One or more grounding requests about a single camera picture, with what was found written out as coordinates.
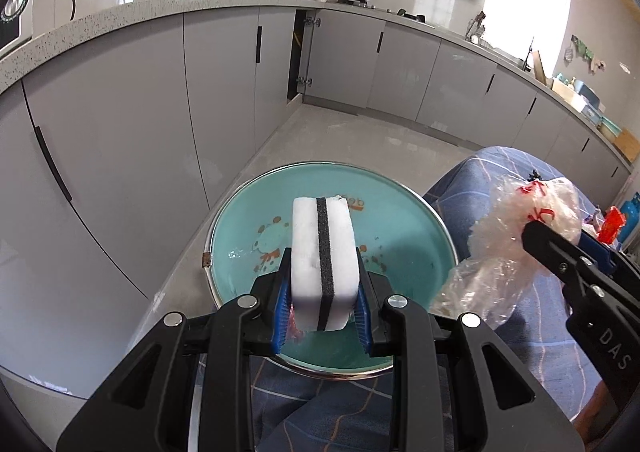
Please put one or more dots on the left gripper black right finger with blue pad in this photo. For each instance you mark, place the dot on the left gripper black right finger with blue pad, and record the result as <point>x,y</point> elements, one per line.
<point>456,385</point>

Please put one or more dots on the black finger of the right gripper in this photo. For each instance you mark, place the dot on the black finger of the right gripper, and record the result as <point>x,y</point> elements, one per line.
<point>555,251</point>

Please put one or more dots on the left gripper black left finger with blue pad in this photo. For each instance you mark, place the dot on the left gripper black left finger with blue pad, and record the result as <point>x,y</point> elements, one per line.
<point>145,403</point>

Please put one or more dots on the clear plastic bag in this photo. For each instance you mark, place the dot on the clear plastic bag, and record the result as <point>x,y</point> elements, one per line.
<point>498,271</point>

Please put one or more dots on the white sponge black stripe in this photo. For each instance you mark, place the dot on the white sponge black stripe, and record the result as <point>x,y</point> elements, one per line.
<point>324,264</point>

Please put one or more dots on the teal metal trash bin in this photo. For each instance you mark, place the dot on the teal metal trash bin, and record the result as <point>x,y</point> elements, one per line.
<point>398,235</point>

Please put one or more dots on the grey kitchen cabinets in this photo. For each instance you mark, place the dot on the grey kitchen cabinets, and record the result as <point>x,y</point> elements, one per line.
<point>123,138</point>

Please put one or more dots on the blue gas cylinder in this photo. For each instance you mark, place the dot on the blue gas cylinder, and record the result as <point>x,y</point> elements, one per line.
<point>630,210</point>

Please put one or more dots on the blue plaid tablecloth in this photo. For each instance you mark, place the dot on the blue plaid tablecloth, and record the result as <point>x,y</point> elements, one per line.
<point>521,301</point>

